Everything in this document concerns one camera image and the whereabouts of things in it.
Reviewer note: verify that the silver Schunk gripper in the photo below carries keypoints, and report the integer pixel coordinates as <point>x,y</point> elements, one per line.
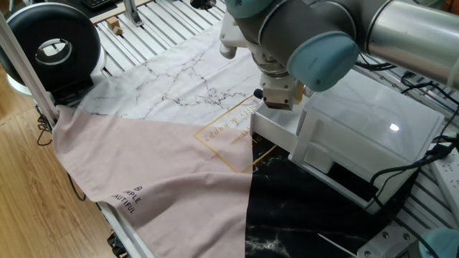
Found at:
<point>279,98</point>

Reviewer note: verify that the white drawer with black knob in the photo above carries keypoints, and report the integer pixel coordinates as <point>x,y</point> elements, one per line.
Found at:
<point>272,130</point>

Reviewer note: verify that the marble pink black tablecloth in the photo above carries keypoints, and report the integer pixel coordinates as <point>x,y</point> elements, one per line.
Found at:
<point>143,161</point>

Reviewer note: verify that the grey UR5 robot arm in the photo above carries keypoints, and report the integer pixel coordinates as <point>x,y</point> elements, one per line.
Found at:
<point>315,36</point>

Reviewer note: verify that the white plastic drawer cabinet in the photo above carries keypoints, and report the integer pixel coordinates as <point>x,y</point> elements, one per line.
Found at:
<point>358,125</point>

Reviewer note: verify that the white gripper adapter plate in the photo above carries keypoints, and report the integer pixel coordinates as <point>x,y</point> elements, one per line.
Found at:
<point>279,80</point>

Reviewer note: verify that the black power plug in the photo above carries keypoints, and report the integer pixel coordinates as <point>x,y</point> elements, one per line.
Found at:
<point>439,150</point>

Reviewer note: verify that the small wooden block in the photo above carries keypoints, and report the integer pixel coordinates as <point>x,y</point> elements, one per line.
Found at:
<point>113,22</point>
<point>118,31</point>

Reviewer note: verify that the white power strip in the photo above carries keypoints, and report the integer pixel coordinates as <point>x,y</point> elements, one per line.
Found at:
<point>448,179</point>

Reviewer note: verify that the light wooden desk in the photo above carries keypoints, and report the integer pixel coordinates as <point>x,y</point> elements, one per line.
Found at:
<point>100,16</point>

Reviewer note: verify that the black keyboard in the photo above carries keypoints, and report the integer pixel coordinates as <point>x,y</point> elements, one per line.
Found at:
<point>97,3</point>

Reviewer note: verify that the white vented wrist mount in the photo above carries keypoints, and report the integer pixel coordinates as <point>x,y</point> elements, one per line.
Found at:
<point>233,36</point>

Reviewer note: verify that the metal bracket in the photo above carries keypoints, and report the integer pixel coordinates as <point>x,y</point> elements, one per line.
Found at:
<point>132,14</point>

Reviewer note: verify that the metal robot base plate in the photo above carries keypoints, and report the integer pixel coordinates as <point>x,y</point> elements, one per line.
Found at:
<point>387,243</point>

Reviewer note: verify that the aluminium table frame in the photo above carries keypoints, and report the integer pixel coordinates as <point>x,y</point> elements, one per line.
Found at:
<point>125,229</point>

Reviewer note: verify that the black bracket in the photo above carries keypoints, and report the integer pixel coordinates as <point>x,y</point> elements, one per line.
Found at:
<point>116,247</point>

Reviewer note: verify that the aluminium frame post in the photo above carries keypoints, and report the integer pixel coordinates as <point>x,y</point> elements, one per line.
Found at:
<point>30,71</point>

